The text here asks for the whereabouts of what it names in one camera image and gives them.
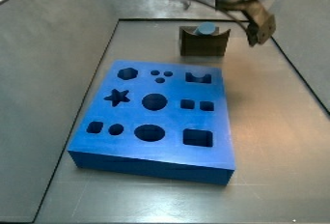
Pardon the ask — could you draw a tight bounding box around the light blue oval cylinder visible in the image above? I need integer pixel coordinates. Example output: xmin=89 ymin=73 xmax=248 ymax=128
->
xmin=195 ymin=22 xmax=215 ymax=36

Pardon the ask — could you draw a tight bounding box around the blue foam shape board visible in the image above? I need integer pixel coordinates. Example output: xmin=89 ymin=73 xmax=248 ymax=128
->
xmin=68 ymin=60 xmax=236 ymax=185

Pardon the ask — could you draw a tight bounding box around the black cradle fixture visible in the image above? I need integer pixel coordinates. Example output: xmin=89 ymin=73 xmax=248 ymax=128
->
xmin=179 ymin=26 xmax=231 ymax=56

